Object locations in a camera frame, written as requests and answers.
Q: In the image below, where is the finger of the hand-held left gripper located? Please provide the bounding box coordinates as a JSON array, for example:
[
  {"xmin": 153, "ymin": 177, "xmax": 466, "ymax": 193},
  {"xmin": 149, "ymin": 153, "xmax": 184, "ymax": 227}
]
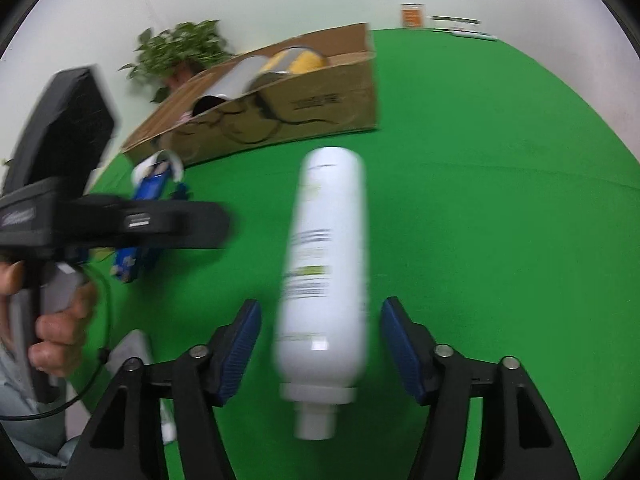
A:
[{"xmin": 170, "ymin": 201, "xmax": 232, "ymax": 251}]

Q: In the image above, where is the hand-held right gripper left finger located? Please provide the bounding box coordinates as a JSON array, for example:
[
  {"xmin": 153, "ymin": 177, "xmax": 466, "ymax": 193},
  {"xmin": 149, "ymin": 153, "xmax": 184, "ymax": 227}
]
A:
[{"xmin": 75, "ymin": 298, "xmax": 263, "ymax": 480}]

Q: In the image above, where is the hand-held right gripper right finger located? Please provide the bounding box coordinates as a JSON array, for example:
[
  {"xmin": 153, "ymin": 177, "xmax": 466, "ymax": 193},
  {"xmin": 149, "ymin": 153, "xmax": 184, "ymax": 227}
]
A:
[{"xmin": 380, "ymin": 296, "xmax": 581, "ymax": 480}]

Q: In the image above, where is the blue box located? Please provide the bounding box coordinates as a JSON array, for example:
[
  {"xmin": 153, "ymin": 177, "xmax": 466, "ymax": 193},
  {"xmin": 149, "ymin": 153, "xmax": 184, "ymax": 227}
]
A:
[{"xmin": 112, "ymin": 152, "xmax": 191, "ymax": 283}]

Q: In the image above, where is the white plastic bottle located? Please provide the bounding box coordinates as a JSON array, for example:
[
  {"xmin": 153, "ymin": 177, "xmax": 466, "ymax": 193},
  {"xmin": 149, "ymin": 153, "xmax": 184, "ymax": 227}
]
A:
[{"xmin": 274, "ymin": 146, "xmax": 370, "ymax": 442}]

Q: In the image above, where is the silver metal can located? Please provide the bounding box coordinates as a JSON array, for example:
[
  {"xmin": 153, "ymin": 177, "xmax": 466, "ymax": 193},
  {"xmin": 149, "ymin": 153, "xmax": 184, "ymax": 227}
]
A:
[{"xmin": 192, "ymin": 55, "xmax": 271, "ymax": 116}]

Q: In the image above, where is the large shallow cardboard box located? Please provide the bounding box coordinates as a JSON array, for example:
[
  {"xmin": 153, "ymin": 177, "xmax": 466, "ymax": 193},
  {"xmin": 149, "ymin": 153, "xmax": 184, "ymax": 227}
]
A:
[{"xmin": 121, "ymin": 22, "xmax": 378, "ymax": 168}]

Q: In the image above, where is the yellow label jar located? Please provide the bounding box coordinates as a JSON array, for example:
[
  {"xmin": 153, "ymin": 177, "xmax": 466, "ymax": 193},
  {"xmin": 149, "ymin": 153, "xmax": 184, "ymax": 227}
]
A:
[{"xmin": 255, "ymin": 46, "xmax": 328, "ymax": 78}]

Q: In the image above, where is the person's left hand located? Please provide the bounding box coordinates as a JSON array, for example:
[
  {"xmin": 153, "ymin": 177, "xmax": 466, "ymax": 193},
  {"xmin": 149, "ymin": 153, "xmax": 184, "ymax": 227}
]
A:
[{"xmin": 0, "ymin": 260, "xmax": 99, "ymax": 379}]

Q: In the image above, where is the small bushy potted plant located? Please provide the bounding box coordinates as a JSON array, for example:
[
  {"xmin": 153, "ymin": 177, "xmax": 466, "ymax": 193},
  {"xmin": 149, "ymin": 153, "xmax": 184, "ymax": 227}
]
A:
[{"xmin": 119, "ymin": 20, "xmax": 236, "ymax": 104}]

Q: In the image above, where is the person's grey clothing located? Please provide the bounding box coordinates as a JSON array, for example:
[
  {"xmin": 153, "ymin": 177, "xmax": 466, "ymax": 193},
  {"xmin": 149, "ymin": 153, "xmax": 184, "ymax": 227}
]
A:
[{"xmin": 0, "ymin": 340, "xmax": 78, "ymax": 468}]

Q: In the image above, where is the orange card holder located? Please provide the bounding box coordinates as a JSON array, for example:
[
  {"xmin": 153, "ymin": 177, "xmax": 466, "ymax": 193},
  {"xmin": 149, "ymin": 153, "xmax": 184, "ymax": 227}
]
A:
[{"xmin": 400, "ymin": 2, "xmax": 426, "ymax": 29}]

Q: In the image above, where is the white flat box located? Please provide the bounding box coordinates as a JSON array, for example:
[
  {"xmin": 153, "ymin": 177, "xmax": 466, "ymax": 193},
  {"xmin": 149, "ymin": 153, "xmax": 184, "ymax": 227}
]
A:
[{"xmin": 427, "ymin": 15, "xmax": 481, "ymax": 30}]

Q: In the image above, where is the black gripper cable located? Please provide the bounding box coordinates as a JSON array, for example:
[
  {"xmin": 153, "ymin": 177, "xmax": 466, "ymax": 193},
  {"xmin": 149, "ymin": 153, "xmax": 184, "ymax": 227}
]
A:
[{"xmin": 0, "ymin": 265, "xmax": 113, "ymax": 421}]

